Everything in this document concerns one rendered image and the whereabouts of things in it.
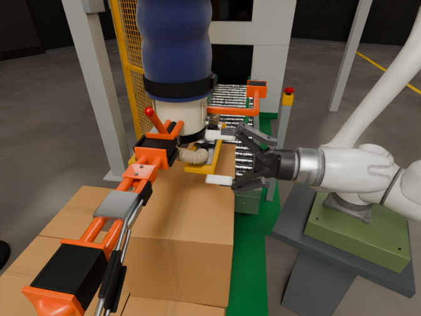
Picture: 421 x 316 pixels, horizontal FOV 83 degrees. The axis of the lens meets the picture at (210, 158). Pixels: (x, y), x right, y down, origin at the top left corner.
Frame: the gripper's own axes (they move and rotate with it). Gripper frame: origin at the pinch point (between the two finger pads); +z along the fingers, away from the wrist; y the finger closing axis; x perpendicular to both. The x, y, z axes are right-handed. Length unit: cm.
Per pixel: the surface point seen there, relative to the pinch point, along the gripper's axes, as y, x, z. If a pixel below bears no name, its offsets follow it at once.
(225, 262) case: 38.4, -3.6, -5.5
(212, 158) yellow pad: 10.7, 15.1, 1.8
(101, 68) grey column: 14, 132, 108
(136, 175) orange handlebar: -1.2, -11.2, 14.6
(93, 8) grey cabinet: -26, 131, 103
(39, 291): -2.1, -37.1, 16.8
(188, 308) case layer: 69, -6, 8
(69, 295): -2.1, -37.0, 12.5
